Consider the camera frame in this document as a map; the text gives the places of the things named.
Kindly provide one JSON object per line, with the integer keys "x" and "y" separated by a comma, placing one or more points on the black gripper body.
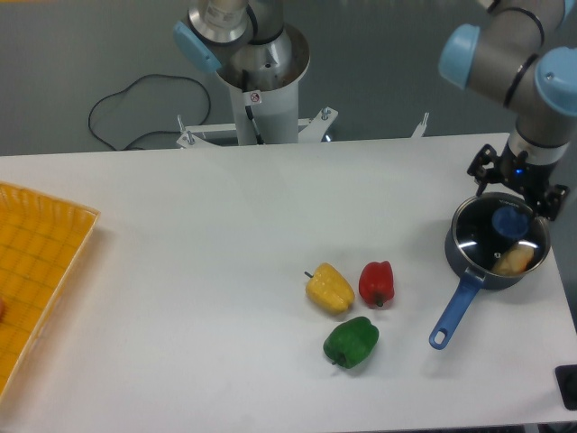
{"x": 527, "y": 179}

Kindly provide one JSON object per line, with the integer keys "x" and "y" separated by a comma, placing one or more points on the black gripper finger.
{"x": 485, "y": 168}
{"x": 549, "y": 202}

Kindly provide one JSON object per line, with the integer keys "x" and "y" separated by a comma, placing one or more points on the glass lid blue knob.
{"x": 485, "y": 227}

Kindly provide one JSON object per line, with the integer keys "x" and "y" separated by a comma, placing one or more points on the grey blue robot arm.
{"x": 500, "y": 62}

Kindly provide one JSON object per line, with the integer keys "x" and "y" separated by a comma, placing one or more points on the dark blue saucepan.
{"x": 471, "y": 281}

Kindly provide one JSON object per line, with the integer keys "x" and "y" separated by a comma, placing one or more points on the beige toy bread piece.
{"x": 514, "y": 261}

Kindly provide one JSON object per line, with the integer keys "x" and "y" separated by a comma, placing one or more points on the red bell pepper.
{"x": 376, "y": 284}

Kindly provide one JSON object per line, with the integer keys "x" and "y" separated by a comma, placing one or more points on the black device at table edge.
{"x": 566, "y": 380}

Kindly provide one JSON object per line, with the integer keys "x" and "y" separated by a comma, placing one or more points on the yellow bell pepper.
{"x": 329, "y": 290}

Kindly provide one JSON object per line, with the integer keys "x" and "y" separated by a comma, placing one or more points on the green bell pepper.
{"x": 351, "y": 343}

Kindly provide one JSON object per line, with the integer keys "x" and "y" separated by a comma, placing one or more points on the yellow woven basket tray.
{"x": 41, "y": 239}

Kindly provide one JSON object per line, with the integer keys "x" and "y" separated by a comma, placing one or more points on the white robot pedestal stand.
{"x": 263, "y": 85}

